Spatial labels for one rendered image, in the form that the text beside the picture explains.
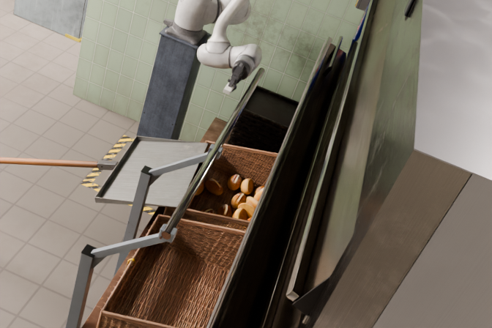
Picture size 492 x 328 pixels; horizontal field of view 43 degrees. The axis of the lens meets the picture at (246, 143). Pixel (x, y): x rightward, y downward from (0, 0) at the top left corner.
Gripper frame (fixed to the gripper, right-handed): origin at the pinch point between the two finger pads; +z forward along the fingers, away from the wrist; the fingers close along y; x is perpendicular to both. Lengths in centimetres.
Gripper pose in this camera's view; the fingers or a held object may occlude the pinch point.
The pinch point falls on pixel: (228, 88)
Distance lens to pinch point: 258.1
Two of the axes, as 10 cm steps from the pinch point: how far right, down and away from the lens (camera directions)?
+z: -2.6, 4.9, -8.3
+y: -2.9, 7.8, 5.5
